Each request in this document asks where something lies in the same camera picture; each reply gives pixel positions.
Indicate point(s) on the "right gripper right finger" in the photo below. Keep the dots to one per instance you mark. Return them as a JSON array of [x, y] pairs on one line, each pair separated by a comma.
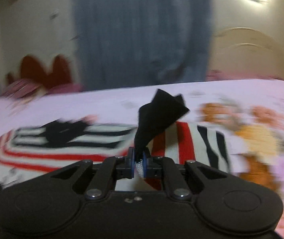
[[174, 186]]

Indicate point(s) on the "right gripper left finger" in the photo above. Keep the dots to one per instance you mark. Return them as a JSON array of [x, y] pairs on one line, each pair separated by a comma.
[[107, 174]]

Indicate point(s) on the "striped knit sweater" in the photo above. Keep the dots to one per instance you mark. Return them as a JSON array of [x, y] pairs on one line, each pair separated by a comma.
[[27, 152]]

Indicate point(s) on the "red heart-shaped headboard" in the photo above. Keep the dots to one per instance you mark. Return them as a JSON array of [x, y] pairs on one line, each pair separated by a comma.
[[32, 69]]

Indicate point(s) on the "pink pillow pile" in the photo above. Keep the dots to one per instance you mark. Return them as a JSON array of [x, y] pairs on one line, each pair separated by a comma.
[[24, 88]]

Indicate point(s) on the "pink floral bed sheet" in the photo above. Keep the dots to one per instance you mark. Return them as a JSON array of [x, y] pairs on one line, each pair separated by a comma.
[[250, 114]]

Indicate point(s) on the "blue centre curtain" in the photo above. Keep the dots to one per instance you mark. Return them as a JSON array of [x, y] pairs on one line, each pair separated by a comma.
[[130, 43]]

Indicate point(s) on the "cream arched headboard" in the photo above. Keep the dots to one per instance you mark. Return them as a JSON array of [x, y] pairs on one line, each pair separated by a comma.
[[245, 52]]

